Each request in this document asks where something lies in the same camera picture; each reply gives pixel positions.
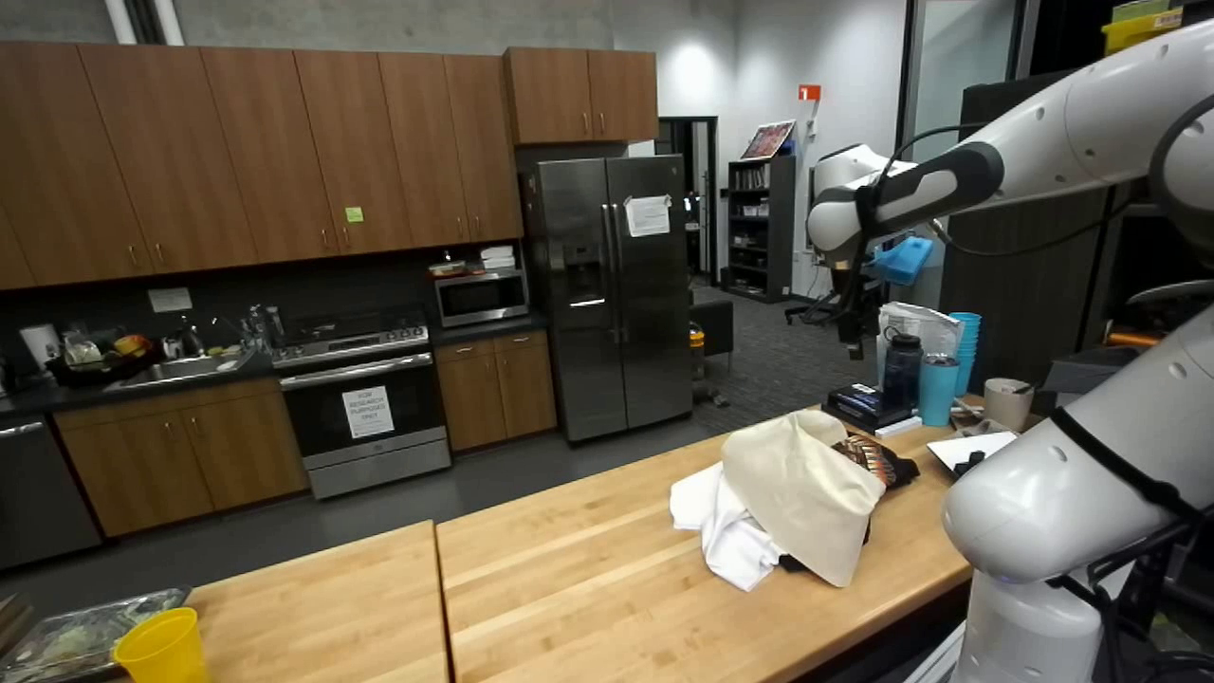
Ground teal tumbler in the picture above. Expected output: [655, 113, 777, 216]
[917, 353, 962, 429]

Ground steel dishwasher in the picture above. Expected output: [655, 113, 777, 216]
[0, 417, 103, 571]

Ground dark partition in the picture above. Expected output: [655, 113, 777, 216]
[938, 68, 1113, 388]

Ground white plastic bag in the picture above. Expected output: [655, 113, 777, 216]
[876, 301, 965, 382]

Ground white cloth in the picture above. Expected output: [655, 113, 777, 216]
[669, 462, 790, 593]

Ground stove oven door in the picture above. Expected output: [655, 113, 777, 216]
[279, 353, 450, 468]

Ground foil tray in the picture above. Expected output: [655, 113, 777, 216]
[0, 587, 193, 683]

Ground kitchen sink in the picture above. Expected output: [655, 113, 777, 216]
[106, 349, 255, 393]

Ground cream tote bag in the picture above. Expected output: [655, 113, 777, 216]
[720, 409, 889, 588]

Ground microwave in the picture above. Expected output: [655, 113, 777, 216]
[433, 271, 530, 329]

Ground stack of blue cups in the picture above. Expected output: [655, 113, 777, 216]
[947, 311, 984, 397]

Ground dark water bottle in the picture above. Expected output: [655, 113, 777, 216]
[881, 326, 924, 412]

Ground paper sheet on refrigerator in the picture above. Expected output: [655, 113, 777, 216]
[623, 194, 673, 238]

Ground black dish rack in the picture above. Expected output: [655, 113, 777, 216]
[45, 341, 164, 389]

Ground steel stove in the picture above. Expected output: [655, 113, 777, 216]
[270, 323, 453, 501]

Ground row of wooden wall cabinets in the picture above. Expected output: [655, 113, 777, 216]
[0, 41, 524, 291]

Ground framed picture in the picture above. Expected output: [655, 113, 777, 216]
[740, 120, 797, 161]

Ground grey paper cup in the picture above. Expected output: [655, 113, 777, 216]
[983, 377, 1036, 434]

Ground yellow storage bin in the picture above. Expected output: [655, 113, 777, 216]
[1101, 6, 1186, 56]

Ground yellow plastic cup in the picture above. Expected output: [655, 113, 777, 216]
[111, 607, 209, 683]

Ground small wooden base cabinet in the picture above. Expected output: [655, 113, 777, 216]
[434, 329, 560, 453]

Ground black box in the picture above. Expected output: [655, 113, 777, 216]
[821, 382, 913, 434]

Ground steel refrigerator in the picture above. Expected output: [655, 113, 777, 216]
[521, 154, 695, 445]

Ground black bookshelf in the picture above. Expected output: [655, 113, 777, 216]
[722, 155, 798, 305]

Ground office chair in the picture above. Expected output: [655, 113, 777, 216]
[1103, 279, 1214, 350]

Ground dark patterned cloth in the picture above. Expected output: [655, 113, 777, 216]
[833, 434, 922, 491]

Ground wooden cabinet above refrigerator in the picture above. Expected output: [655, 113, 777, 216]
[503, 46, 660, 146]

